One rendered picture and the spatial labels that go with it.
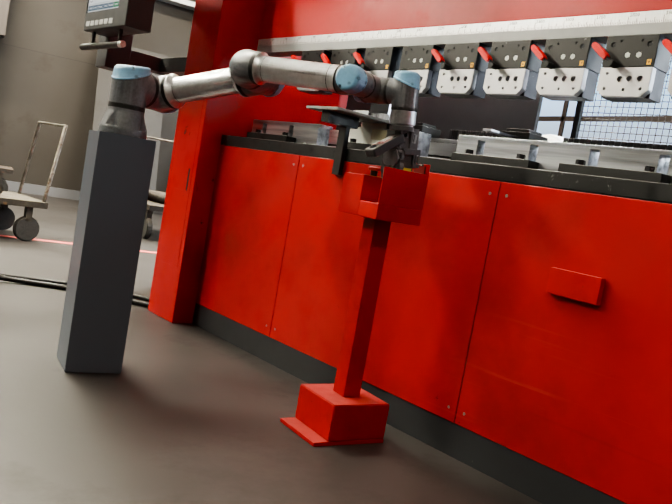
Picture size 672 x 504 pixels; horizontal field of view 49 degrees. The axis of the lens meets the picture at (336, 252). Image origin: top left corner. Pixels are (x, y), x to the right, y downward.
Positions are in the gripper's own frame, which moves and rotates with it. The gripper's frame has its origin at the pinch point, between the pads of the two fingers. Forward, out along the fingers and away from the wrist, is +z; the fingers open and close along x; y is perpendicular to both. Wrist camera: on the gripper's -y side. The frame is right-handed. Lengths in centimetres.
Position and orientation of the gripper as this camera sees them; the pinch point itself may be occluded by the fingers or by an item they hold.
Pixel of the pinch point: (388, 195)
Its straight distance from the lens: 213.0
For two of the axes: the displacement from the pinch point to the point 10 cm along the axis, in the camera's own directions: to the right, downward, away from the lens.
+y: 8.4, 0.2, 5.4
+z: -1.0, 9.9, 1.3
